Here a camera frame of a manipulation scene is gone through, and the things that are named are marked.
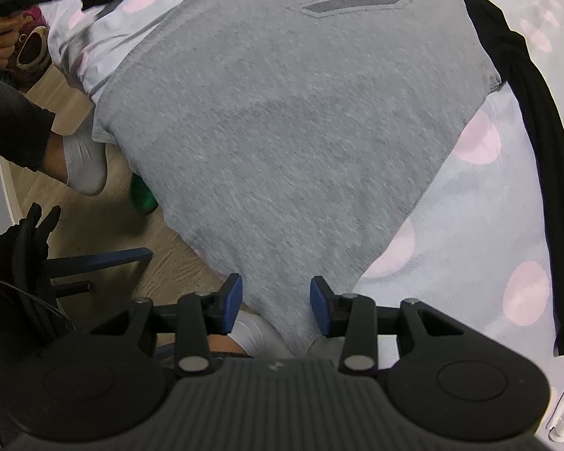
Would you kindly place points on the person's leg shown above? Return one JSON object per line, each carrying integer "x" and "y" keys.
{"x": 14, "y": 122}

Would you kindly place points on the green plastic object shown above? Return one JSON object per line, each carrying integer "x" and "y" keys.
{"x": 143, "y": 197}

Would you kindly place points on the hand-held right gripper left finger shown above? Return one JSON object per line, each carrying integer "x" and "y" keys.
{"x": 230, "y": 300}

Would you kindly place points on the white sock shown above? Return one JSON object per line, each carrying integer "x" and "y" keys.
{"x": 87, "y": 164}
{"x": 263, "y": 338}

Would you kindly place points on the black office chair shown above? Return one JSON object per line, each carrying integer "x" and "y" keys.
{"x": 28, "y": 253}

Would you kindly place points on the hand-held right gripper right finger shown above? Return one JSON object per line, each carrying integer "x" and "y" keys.
{"x": 319, "y": 305}

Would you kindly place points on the person's left hand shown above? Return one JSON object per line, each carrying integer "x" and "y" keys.
{"x": 4, "y": 40}

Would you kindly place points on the pink patterned slipper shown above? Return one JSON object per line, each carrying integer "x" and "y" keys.
{"x": 32, "y": 15}

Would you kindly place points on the bed with pink dotted sheet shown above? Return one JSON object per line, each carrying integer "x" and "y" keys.
{"x": 474, "y": 244}

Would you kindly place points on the grey shirt with black sleeves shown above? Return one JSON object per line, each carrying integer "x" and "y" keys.
{"x": 286, "y": 127}

